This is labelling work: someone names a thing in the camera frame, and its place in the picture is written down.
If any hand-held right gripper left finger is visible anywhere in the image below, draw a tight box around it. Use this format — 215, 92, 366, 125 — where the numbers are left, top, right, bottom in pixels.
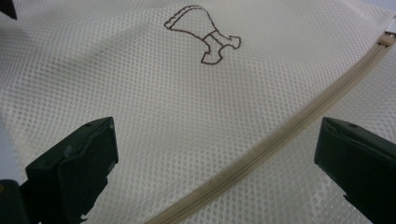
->
20, 116, 120, 224

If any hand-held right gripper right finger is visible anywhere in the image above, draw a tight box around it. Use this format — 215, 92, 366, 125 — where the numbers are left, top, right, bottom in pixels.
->
313, 116, 396, 224

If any white mesh laundry bag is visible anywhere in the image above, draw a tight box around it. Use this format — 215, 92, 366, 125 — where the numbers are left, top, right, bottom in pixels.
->
0, 0, 396, 224

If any beige zipper pull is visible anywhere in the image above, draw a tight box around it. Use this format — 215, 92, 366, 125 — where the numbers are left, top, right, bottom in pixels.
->
377, 31, 396, 49

